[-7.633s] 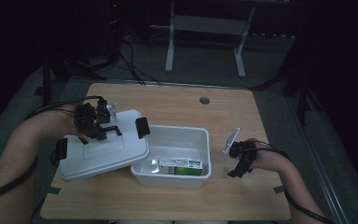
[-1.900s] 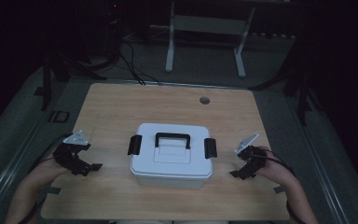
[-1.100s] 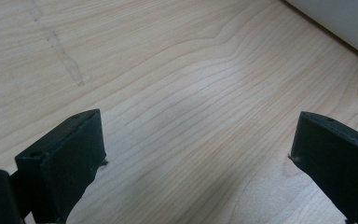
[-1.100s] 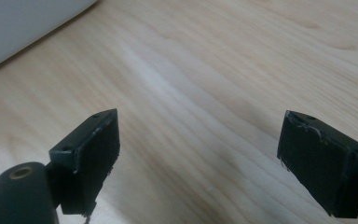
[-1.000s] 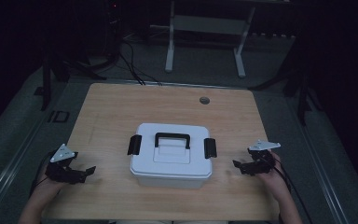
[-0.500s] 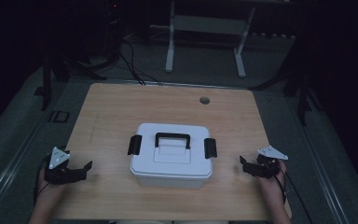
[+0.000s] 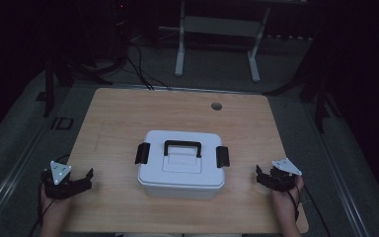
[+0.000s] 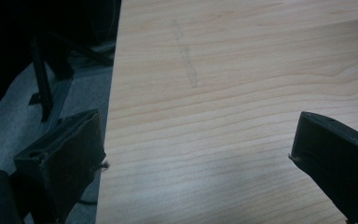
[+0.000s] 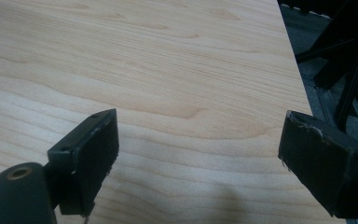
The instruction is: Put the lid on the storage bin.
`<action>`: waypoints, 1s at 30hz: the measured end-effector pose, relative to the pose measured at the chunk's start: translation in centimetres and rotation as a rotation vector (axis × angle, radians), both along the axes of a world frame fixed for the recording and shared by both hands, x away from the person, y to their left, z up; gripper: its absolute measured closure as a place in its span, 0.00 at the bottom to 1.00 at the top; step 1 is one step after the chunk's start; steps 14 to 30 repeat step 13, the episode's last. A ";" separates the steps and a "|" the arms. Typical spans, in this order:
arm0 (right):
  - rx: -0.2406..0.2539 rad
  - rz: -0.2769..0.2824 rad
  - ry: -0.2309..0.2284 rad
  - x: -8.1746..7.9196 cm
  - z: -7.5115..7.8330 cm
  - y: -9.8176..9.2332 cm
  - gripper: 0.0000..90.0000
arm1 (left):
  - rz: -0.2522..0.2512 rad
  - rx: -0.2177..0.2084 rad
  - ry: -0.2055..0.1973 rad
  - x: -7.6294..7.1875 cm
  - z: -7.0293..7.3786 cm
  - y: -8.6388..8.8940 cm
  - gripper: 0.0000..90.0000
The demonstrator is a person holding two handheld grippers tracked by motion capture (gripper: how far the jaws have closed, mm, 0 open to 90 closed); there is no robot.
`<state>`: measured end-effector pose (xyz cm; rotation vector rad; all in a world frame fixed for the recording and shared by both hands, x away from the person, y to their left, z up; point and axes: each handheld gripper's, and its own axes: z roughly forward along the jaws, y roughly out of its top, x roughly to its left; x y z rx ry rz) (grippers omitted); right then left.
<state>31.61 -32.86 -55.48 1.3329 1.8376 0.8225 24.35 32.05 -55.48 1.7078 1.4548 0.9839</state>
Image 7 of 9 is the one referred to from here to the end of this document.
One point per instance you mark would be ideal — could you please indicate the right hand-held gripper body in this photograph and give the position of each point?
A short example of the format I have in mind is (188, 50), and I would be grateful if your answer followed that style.
(283, 179)

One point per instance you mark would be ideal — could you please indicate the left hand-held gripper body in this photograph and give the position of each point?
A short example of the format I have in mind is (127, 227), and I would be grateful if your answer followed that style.
(62, 187)

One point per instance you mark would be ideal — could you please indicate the white storage box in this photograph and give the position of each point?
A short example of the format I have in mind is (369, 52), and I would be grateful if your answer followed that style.
(181, 192)

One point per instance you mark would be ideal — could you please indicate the person's left hand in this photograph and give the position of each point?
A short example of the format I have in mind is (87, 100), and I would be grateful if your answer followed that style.
(56, 205)

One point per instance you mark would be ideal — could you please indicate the person's right hand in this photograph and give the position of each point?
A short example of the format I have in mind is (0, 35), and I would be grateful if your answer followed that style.
(288, 202)

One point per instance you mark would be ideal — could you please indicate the grey table grommet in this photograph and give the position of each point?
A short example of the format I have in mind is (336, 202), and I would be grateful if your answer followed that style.
(216, 106)

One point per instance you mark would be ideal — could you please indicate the black stand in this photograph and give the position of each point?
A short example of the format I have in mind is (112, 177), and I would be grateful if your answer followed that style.
(49, 85)
(319, 98)

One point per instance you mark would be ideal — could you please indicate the person's light clothing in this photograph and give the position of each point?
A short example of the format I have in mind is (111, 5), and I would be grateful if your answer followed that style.
(177, 235)

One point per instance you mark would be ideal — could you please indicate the dark equipment with red light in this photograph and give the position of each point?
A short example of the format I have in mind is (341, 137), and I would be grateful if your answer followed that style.
(120, 29)

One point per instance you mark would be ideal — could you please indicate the white metal stand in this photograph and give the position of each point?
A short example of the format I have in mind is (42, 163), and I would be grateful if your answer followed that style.
(222, 26)

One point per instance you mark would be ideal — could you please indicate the metal floor rail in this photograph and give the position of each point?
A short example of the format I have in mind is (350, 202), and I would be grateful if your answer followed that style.
(13, 179)
(345, 187)

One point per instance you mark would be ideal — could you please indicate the black floor frame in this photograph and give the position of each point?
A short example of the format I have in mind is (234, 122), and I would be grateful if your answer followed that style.
(62, 123)

